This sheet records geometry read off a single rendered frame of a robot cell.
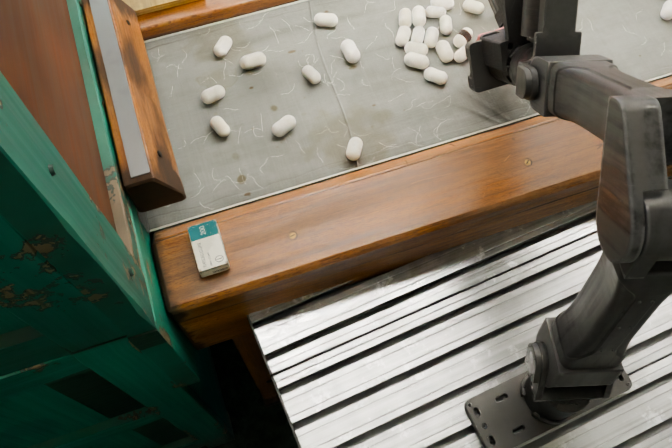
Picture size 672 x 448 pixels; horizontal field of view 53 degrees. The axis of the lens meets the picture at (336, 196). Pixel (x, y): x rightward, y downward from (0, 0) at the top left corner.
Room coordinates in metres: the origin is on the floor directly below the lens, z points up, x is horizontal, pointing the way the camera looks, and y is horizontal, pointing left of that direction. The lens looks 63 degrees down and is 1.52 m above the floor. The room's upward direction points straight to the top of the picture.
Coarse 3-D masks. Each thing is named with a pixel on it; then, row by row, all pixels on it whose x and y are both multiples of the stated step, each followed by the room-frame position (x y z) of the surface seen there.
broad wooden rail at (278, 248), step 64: (512, 128) 0.48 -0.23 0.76; (576, 128) 0.48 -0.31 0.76; (320, 192) 0.38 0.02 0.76; (384, 192) 0.38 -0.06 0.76; (448, 192) 0.38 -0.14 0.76; (512, 192) 0.38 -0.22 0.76; (576, 192) 0.40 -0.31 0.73; (192, 256) 0.30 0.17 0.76; (256, 256) 0.30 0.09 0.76; (320, 256) 0.30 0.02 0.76; (384, 256) 0.31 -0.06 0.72; (192, 320) 0.23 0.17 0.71
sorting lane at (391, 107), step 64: (320, 0) 0.72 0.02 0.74; (384, 0) 0.72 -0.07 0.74; (640, 0) 0.72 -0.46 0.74; (192, 64) 0.60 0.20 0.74; (320, 64) 0.60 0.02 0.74; (384, 64) 0.60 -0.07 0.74; (448, 64) 0.60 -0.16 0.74; (640, 64) 0.60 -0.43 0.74; (192, 128) 0.49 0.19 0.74; (256, 128) 0.49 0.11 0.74; (320, 128) 0.49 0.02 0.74; (384, 128) 0.49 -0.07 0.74; (448, 128) 0.49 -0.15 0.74; (192, 192) 0.39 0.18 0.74; (256, 192) 0.39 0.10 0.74
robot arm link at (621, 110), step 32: (544, 64) 0.43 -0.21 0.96; (576, 64) 0.42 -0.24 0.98; (608, 64) 0.41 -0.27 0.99; (544, 96) 0.40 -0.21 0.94; (576, 96) 0.37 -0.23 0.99; (608, 96) 0.33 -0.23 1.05; (640, 96) 0.29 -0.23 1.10; (608, 128) 0.28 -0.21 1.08; (640, 128) 0.26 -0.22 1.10; (608, 160) 0.26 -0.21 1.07; (640, 160) 0.24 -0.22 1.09; (608, 192) 0.24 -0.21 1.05; (640, 192) 0.22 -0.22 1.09; (608, 224) 0.22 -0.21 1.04; (640, 224) 0.20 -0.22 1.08; (608, 256) 0.19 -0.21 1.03
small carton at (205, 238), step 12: (192, 228) 0.32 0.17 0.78; (204, 228) 0.32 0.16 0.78; (216, 228) 0.32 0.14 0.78; (192, 240) 0.31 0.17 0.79; (204, 240) 0.31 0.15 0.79; (216, 240) 0.31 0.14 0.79; (204, 252) 0.29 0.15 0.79; (216, 252) 0.29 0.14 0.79; (204, 264) 0.28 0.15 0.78; (216, 264) 0.28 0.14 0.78; (228, 264) 0.28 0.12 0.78; (204, 276) 0.27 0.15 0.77
